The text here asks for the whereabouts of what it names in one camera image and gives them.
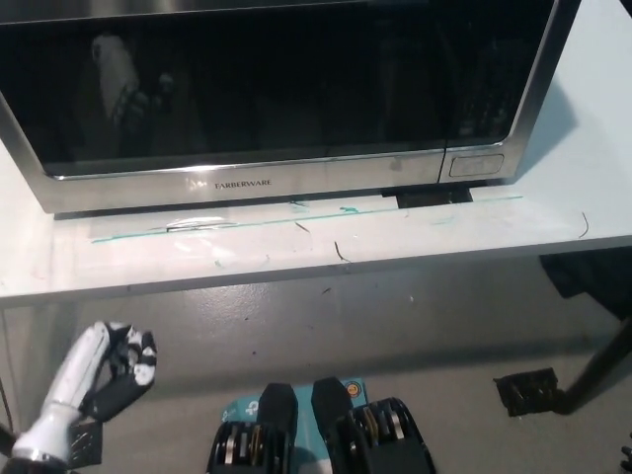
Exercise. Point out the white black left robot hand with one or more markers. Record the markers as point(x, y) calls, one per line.
point(74, 375)

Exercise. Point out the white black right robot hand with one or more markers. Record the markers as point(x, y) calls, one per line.
point(628, 454)

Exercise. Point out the black cloth under desk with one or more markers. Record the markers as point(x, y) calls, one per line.
point(587, 276)

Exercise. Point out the black ribbed robot body block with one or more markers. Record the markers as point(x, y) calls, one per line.
point(261, 434)
point(375, 434)

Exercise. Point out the stainless steel microwave body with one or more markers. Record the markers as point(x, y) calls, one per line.
point(476, 165)

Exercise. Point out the dark metal table leg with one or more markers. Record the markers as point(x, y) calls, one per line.
point(600, 365)
point(6, 437)

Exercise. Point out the teal cardboard router box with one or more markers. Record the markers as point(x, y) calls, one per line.
point(308, 424)

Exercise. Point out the thin teal tape strip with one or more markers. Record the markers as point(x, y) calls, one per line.
point(306, 219)

